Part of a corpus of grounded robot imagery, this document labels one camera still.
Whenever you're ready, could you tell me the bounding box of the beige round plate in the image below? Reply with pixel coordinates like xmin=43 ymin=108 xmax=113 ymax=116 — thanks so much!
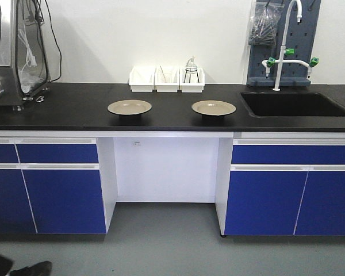
xmin=191 ymin=100 xmax=236 ymax=117
xmin=107 ymin=99 xmax=152 ymax=119

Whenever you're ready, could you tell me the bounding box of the middle white storage bin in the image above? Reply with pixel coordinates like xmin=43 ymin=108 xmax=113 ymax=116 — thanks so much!
xmin=155 ymin=66 xmax=179 ymax=93

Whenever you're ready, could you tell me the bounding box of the white storage bin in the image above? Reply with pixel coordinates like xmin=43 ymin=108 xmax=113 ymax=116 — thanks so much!
xmin=155 ymin=66 xmax=179 ymax=93
xmin=129 ymin=66 xmax=155 ymax=93
xmin=179 ymin=67 xmax=205 ymax=93

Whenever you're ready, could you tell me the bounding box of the right white storage bin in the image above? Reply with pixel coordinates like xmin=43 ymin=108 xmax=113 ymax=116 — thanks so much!
xmin=179 ymin=67 xmax=205 ymax=93

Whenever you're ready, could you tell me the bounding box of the left white storage bin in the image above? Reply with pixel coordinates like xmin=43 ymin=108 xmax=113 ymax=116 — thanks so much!
xmin=129 ymin=66 xmax=155 ymax=93

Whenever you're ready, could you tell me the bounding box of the red glass stirring rod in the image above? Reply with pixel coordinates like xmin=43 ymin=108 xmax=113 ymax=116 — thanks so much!
xmin=160 ymin=66 xmax=166 ymax=82

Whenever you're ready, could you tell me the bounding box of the glass flask with stopper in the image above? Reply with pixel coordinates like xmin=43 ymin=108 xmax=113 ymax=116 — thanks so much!
xmin=185 ymin=56 xmax=198 ymax=72

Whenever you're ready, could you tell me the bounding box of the black lab sink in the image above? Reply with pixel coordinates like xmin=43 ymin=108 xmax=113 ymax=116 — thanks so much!
xmin=240 ymin=92 xmax=345 ymax=117

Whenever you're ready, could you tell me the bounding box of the blue pegboard drying rack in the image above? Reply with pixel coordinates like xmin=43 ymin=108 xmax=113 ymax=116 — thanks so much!
xmin=247 ymin=1 xmax=321 ymax=87

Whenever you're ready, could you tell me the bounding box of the blue right cabinet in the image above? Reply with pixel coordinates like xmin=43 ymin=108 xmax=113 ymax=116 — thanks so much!
xmin=220 ymin=139 xmax=345 ymax=236

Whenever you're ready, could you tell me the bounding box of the blue cabinet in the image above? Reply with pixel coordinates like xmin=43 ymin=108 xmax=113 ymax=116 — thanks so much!
xmin=220 ymin=139 xmax=345 ymax=236
xmin=0 ymin=137 xmax=107 ymax=234

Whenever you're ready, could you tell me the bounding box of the white gooseneck lab faucet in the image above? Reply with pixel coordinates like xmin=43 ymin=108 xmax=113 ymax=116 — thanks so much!
xmin=262 ymin=0 xmax=319 ymax=91

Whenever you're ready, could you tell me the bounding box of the blue left cabinet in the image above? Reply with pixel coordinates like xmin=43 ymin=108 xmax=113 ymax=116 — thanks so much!
xmin=0 ymin=137 xmax=107 ymax=234

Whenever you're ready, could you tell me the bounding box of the plastic bag of pegs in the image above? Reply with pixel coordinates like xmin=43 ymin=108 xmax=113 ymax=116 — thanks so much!
xmin=248 ymin=1 xmax=285 ymax=47

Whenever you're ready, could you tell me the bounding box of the stainless steel lab appliance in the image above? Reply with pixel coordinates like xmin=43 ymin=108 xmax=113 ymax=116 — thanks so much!
xmin=0 ymin=1 xmax=49 ymax=110

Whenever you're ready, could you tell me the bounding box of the black wire tripod stand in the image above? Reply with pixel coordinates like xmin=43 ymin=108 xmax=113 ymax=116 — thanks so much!
xmin=183 ymin=67 xmax=200 ymax=83

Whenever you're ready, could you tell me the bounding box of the black power cable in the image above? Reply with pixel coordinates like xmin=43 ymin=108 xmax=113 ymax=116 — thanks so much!
xmin=31 ymin=0 xmax=63 ymax=83

